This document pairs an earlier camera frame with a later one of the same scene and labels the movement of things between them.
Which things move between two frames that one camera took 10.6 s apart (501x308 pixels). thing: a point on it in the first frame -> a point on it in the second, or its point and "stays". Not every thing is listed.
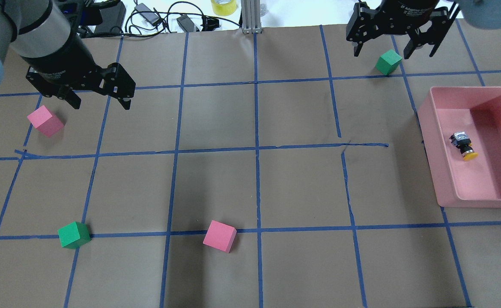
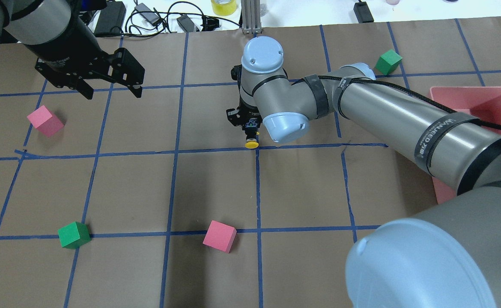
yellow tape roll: [224, 9] stays
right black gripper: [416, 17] -> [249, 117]
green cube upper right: [387, 63] stays
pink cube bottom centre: [220, 236] stays
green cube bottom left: [74, 235] stays
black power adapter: [112, 17] stays
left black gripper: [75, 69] -> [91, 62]
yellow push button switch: [463, 142] -> [251, 142]
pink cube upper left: [46, 121] stays
